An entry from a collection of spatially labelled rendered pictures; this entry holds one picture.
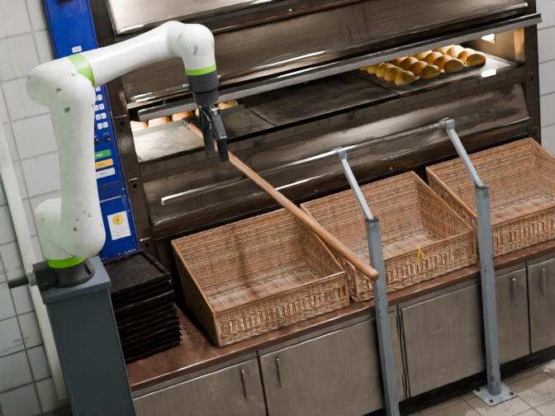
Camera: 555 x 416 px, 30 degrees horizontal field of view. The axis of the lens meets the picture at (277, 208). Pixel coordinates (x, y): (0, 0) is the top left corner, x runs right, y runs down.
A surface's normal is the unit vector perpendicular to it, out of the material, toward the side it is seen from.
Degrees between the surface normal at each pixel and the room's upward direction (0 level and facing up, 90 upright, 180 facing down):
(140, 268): 0
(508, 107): 70
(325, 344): 90
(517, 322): 90
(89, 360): 90
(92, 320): 90
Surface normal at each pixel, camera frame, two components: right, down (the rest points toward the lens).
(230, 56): 0.31, -0.02
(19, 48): 0.38, 0.31
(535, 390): -0.14, -0.91
